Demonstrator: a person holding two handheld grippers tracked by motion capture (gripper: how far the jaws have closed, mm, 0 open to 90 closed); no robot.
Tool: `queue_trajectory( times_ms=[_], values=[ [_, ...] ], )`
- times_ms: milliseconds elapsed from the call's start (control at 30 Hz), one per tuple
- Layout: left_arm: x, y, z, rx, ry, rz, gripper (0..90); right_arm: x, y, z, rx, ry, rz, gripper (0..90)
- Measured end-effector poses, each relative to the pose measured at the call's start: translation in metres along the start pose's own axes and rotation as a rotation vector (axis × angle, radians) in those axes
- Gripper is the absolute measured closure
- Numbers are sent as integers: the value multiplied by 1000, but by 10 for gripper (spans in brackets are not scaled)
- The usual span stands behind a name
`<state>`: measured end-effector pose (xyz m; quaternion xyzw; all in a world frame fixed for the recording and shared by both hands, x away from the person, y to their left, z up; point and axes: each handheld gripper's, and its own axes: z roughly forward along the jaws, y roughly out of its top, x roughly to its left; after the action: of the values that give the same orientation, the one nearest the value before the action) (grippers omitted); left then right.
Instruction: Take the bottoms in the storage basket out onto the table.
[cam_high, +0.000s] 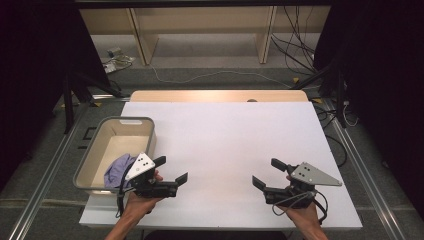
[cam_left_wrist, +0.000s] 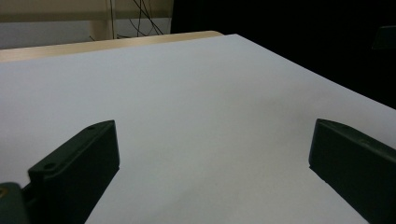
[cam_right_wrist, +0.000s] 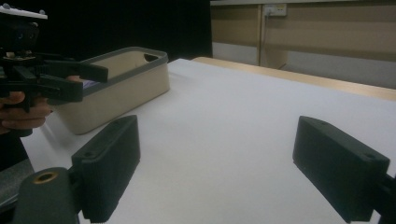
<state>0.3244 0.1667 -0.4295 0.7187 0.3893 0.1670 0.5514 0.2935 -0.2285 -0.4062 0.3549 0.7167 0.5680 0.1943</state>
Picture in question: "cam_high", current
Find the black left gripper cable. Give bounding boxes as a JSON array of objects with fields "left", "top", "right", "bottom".
[{"left": 115, "top": 162, "right": 136, "bottom": 219}]

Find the light wooden shelf unit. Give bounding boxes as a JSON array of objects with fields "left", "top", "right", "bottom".
[{"left": 79, "top": 5, "right": 332, "bottom": 66}]

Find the aluminium floor rail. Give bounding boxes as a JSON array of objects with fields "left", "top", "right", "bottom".
[
  {"left": 320, "top": 97, "right": 407, "bottom": 240},
  {"left": 7, "top": 95, "right": 132, "bottom": 240}
]

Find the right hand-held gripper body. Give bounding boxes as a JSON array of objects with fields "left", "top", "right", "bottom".
[{"left": 262, "top": 162, "right": 343, "bottom": 210}]

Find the power strip with plugs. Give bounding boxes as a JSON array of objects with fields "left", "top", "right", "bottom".
[{"left": 101, "top": 46, "right": 137, "bottom": 75}]

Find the person's left hand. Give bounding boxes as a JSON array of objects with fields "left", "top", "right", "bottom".
[{"left": 125, "top": 169, "right": 165, "bottom": 218}]

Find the beige plastic bin grey rim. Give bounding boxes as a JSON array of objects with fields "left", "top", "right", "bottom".
[{"left": 72, "top": 115, "right": 158, "bottom": 196}]

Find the bundle of black cables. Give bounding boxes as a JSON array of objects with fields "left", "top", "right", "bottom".
[{"left": 269, "top": 5, "right": 318, "bottom": 76}]

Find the person's right hand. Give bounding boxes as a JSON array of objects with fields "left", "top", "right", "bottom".
[{"left": 277, "top": 175, "right": 322, "bottom": 229}]

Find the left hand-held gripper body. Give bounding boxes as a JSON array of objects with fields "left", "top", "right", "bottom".
[{"left": 124, "top": 152, "right": 180, "bottom": 199}]

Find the dark curtain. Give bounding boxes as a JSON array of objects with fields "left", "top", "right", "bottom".
[
  {"left": 0, "top": 0, "right": 112, "bottom": 193},
  {"left": 312, "top": 0, "right": 424, "bottom": 212}
]

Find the grey right gripper cable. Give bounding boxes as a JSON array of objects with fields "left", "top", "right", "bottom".
[{"left": 271, "top": 189, "right": 329, "bottom": 225}]

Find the white floor cable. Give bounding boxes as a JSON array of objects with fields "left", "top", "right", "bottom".
[{"left": 149, "top": 64, "right": 294, "bottom": 90}]

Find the purple cloth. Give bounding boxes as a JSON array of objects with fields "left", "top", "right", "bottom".
[{"left": 103, "top": 153, "right": 138, "bottom": 190}]

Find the black metal stand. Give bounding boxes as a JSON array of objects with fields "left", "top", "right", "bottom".
[
  {"left": 62, "top": 70, "right": 127, "bottom": 135},
  {"left": 290, "top": 59, "right": 348, "bottom": 130}
]

